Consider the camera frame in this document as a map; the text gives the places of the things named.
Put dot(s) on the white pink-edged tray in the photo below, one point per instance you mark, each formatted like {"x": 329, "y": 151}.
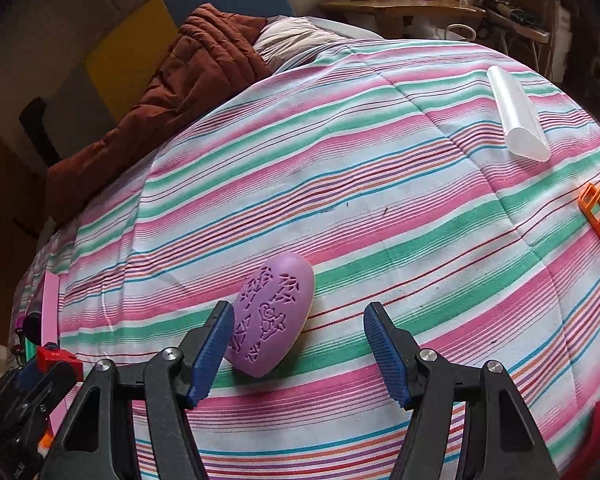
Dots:
{"x": 48, "y": 294}

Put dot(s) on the striped bed sheet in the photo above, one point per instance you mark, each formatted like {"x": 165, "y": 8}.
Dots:
{"x": 384, "y": 164}

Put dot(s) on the white pillow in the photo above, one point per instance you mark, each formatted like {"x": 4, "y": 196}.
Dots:
{"x": 285, "y": 37}

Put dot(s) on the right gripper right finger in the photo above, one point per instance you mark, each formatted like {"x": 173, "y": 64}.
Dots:
{"x": 500, "y": 437}

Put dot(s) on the grey yellow blue headboard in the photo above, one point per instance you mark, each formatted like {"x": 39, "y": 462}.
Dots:
{"x": 113, "y": 76}

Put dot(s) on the wooden bedside table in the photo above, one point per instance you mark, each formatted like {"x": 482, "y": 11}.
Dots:
{"x": 389, "y": 14}

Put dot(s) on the rust brown quilt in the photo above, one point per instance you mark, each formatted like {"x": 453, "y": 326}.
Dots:
{"x": 210, "y": 61}

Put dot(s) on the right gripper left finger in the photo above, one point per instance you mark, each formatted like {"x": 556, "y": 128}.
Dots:
{"x": 96, "y": 438}

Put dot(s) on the purple heart-shaped box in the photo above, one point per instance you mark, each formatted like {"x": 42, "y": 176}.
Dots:
{"x": 271, "y": 310}

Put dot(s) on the white plastic tube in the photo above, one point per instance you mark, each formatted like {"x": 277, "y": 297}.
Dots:
{"x": 523, "y": 134}

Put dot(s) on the red plastic toy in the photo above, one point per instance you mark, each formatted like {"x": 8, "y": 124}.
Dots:
{"x": 50, "y": 354}

